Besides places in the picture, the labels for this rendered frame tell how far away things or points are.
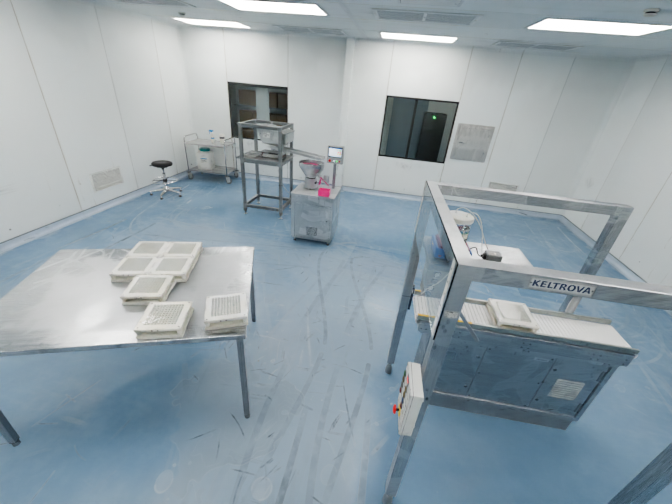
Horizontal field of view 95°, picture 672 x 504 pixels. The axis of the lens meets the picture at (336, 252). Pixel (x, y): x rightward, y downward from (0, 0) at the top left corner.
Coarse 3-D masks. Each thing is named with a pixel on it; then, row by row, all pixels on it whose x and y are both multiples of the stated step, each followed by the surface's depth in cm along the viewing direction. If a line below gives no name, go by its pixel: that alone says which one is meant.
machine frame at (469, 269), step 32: (448, 192) 187; (480, 192) 184; (512, 192) 184; (448, 224) 132; (608, 224) 185; (416, 256) 211; (608, 288) 98; (640, 288) 98; (448, 320) 113; (640, 480) 143
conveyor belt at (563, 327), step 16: (416, 304) 214; (464, 304) 218; (416, 320) 202; (480, 320) 204; (544, 320) 209; (560, 320) 211; (576, 320) 212; (560, 336) 196; (576, 336) 198; (592, 336) 199; (608, 336) 200
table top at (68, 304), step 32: (64, 256) 238; (96, 256) 242; (224, 256) 257; (32, 288) 203; (64, 288) 205; (96, 288) 208; (192, 288) 216; (224, 288) 219; (0, 320) 177; (32, 320) 179; (64, 320) 181; (96, 320) 183; (128, 320) 185; (192, 320) 189; (0, 352) 158; (32, 352) 162
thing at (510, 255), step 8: (472, 248) 197; (480, 248) 198; (488, 248) 199; (496, 248) 200; (504, 248) 201; (512, 248) 202; (472, 256) 188; (504, 256) 191; (512, 256) 192; (520, 256) 193; (520, 264) 184; (528, 264) 184
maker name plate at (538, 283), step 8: (536, 280) 101; (544, 280) 100; (552, 280) 100; (536, 288) 102; (544, 288) 102; (552, 288) 101; (560, 288) 101; (568, 288) 100; (576, 288) 100; (584, 288) 99; (592, 288) 99
